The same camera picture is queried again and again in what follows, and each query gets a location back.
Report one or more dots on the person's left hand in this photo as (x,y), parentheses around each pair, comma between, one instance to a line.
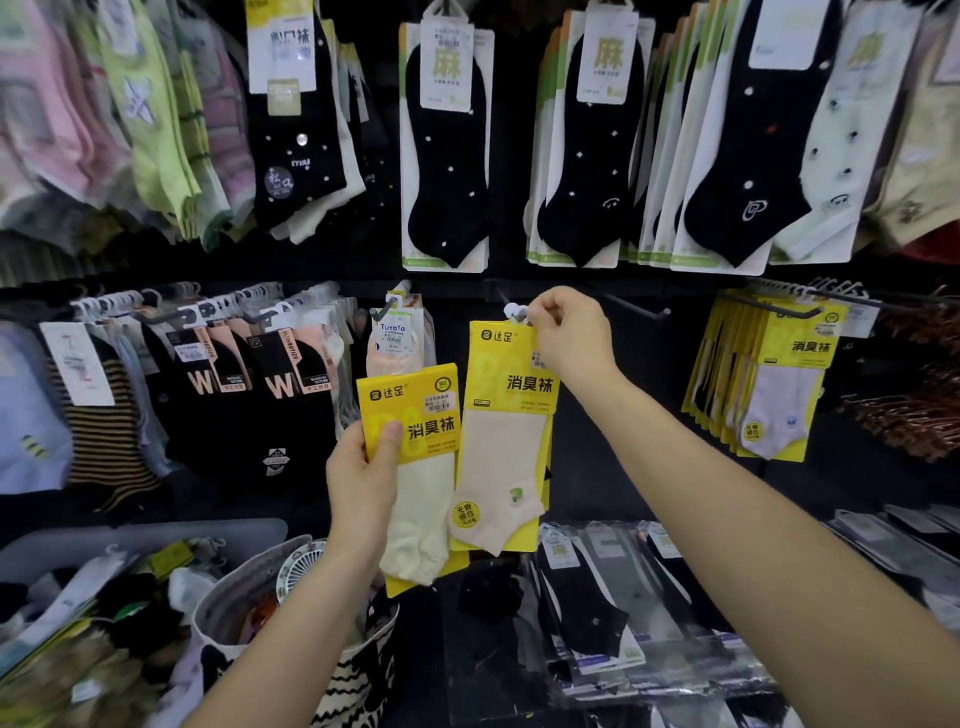
(360,495)

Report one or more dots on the person's right hand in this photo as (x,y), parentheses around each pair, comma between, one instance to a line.
(574,337)

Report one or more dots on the yellow packet cream sock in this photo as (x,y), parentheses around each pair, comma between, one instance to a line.
(502,450)
(420,510)

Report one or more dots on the person's left forearm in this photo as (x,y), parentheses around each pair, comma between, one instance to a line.
(292,645)

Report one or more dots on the person's right forearm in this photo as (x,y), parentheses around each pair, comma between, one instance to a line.
(750,540)

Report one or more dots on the row black socks peach cuffs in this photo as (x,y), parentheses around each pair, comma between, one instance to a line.
(277,382)

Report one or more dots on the row black socks white cards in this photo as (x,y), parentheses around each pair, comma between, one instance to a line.
(592,172)

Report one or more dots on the row of clear bagged socks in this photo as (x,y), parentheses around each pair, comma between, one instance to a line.
(585,615)

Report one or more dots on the bunch of striped socks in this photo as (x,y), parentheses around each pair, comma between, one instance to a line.
(105,435)

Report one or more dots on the black dotted tall socks bunch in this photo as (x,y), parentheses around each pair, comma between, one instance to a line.
(300,150)

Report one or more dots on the row of pastel hanging socks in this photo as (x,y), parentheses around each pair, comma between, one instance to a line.
(150,112)

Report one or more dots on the white handheld fan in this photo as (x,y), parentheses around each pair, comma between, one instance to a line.
(296,574)

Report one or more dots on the bunch of pastel sock packs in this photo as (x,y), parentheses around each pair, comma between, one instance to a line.
(394,337)

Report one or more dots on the black white zigzag tote bag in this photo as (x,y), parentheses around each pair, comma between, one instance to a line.
(352,690)

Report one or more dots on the black dotted sock white card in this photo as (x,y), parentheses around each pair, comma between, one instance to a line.
(446,165)

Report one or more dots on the hanging bunch yellow sock packets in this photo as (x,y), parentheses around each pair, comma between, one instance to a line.
(795,352)

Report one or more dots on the white plastic bin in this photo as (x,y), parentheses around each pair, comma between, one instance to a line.
(112,536)

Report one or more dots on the clear price tag holder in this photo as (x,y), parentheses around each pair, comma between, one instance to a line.
(855,319)

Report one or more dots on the cream dotted sock pack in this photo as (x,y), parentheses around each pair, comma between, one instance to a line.
(832,150)

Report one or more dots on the heap of copper hangers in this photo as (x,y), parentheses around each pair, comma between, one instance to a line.
(907,420)

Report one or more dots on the beige sock pack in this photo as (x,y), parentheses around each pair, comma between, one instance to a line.
(922,165)

